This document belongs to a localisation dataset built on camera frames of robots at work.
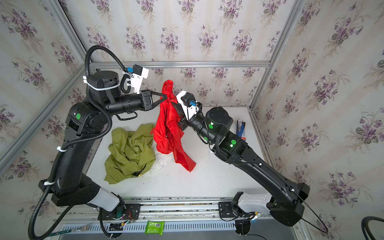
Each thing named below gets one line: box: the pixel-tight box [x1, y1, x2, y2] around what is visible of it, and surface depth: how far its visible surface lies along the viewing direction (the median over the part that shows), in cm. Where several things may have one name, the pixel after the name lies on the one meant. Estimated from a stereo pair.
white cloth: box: [149, 149, 175, 175], surface depth 90 cm
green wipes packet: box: [144, 220, 166, 236], surface depth 70 cm
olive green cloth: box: [104, 123, 157, 185], surface depth 83 cm
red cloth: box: [150, 79, 196, 172], surface depth 58 cm
